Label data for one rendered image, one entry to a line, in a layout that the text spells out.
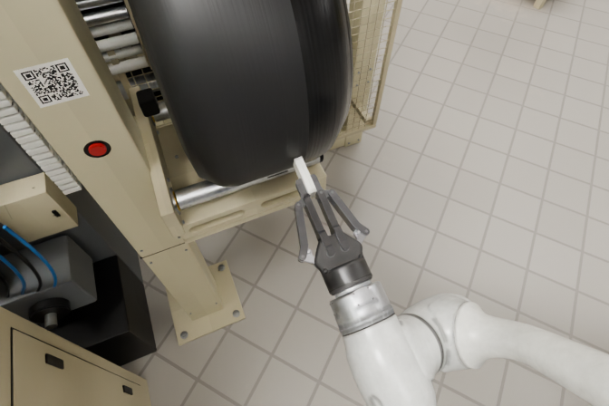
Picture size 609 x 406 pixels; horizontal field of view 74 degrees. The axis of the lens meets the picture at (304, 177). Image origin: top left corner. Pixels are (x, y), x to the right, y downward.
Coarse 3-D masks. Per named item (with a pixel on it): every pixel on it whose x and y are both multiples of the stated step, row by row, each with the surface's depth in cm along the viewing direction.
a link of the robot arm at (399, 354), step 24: (360, 336) 58; (384, 336) 58; (408, 336) 59; (432, 336) 62; (360, 360) 58; (384, 360) 56; (408, 360) 57; (432, 360) 60; (360, 384) 58; (384, 384) 56; (408, 384) 55; (432, 384) 59
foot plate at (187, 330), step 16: (224, 272) 171; (224, 288) 167; (176, 304) 163; (224, 304) 163; (240, 304) 163; (176, 320) 160; (208, 320) 160; (224, 320) 160; (240, 320) 160; (192, 336) 156
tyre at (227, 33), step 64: (128, 0) 55; (192, 0) 49; (256, 0) 51; (320, 0) 54; (192, 64) 51; (256, 64) 54; (320, 64) 57; (192, 128) 58; (256, 128) 59; (320, 128) 65
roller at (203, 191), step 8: (312, 160) 93; (320, 160) 94; (272, 176) 91; (280, 176) 92; (200, 184) 87; (208, 184) 87; (216, 184) 87; (248, 184) 89; (176, 192) 86; (184, 192) 86; (192, 192) 86; (200, 192) 86; (208, 192) 87; (216, 192) 87; (224, 192) 88; (232, 192) 90; (176, 200) 86; (184, 200) 86; (192, 200) 86; (200, 200) 87; (208, 200) 89; (184, 208) 87
